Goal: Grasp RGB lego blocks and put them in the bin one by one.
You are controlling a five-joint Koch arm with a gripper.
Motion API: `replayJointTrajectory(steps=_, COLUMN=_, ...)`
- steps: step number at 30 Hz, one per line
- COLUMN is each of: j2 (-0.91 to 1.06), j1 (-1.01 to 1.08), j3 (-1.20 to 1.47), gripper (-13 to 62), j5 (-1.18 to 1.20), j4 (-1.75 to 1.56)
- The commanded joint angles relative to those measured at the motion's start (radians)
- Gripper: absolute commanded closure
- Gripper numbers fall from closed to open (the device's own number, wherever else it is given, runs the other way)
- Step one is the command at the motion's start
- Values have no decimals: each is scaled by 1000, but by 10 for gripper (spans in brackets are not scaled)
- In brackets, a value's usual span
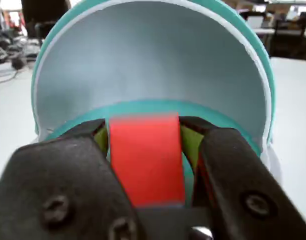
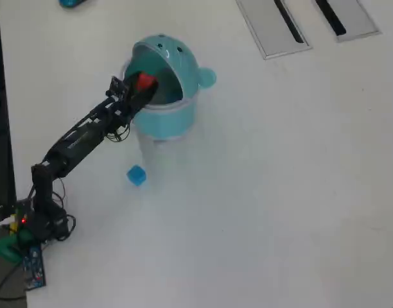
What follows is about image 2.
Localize thin black arm wires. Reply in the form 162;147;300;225
105;123;130;143

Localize silver desk cable hatch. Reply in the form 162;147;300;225
236;0;313;60
307;0;381;44

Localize white cable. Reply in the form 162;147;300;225
0;217;16;240

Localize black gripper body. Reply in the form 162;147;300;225
110;92;143;125

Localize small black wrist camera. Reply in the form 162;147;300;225
105;76;130;100

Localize teal whale shaped bin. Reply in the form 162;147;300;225
119;33;218;142

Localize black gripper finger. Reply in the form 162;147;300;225
131;83;160;112
123;73;141;92

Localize blue circuit board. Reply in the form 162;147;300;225
22;245;46;289

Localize blue lego block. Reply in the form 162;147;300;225
127;164;148;187

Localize green table clamp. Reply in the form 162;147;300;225
0;235;29;264

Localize red lego block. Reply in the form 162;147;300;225
134;73;157;93

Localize small teal gadget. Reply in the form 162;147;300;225
57;0;88;10

